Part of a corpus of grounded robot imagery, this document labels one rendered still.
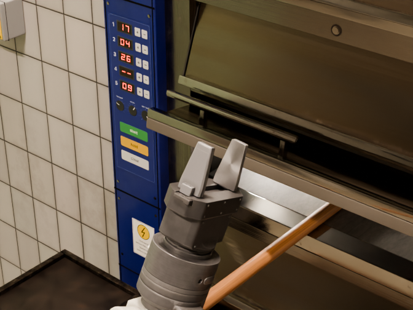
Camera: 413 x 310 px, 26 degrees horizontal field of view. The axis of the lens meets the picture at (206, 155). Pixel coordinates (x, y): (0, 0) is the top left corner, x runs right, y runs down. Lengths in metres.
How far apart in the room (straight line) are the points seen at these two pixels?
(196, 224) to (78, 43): 1.20
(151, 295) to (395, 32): 0.74
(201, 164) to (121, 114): 1.09
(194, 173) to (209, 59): 0.87
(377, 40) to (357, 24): 0.05
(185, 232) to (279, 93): 0.78
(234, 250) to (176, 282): 1.03
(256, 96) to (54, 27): 0.63
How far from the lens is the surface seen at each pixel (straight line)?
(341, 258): 1.89
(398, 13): 1.55
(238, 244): 2.09
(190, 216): 1.03
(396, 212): 1.57
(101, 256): 2.47
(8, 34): 2.30
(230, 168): 1.10
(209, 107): 1.80
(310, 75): 1.75
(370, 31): 1.64
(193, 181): 1.03
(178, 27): 1.93
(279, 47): 1.79
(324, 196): 1.64
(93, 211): 2.41
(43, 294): 2.23
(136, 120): 2.08
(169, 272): 1.07
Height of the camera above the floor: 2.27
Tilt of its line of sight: 30 degrees down
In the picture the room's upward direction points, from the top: straight up
